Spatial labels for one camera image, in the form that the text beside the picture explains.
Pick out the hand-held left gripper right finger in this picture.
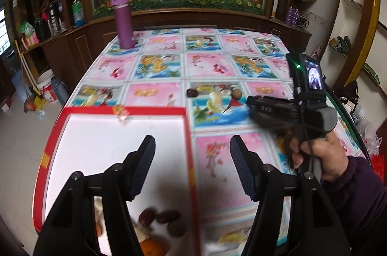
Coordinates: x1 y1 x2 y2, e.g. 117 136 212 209
230 135 351 256

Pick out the grey water jug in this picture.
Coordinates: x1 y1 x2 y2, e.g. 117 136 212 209
51 77 70 106

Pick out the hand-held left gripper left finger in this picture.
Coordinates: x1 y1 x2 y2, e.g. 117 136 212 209
33 135 156 256

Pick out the brown red date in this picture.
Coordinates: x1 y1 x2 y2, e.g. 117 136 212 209
138 208 157 226
156 210 181 223

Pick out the pink green package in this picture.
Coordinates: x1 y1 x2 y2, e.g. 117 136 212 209
20 21 40 47

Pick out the orange tangerine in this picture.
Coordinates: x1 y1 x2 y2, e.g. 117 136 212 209
141 238 168 256

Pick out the green plastic bottle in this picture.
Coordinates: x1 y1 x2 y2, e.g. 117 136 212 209
72 0 85 28

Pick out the round brown fruit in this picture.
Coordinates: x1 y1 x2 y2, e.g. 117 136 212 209
167 219 187 238

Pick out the red plastic bag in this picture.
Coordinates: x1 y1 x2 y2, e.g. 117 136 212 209
370 155 387 182

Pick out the window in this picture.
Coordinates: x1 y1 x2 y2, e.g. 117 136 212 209
0 10 10 56

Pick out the white plastic bag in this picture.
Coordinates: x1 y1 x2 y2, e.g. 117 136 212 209
361 119 382 154

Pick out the black steel flask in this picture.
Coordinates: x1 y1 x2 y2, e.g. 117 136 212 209
47 1 63 34

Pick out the yellow handled broom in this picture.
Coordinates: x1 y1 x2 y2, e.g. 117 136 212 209
15 41 46 101

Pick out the person's right hand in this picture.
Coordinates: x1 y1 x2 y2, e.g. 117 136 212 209
287 127 349 183

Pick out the person's right forearm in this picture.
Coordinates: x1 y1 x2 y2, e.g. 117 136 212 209
320 153 387 256

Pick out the purple thermos bottle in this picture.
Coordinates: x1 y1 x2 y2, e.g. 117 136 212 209
110 0 135 49

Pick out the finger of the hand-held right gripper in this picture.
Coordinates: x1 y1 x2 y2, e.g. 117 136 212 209
246 95 299 134

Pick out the red-rimmed white tray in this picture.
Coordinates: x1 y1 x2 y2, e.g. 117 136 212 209
33 105 202 256

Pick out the wooden display cabinet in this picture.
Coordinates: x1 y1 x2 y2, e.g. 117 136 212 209
9 0 313 84

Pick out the white plastic bucket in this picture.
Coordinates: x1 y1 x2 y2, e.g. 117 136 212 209
37 69 59 102

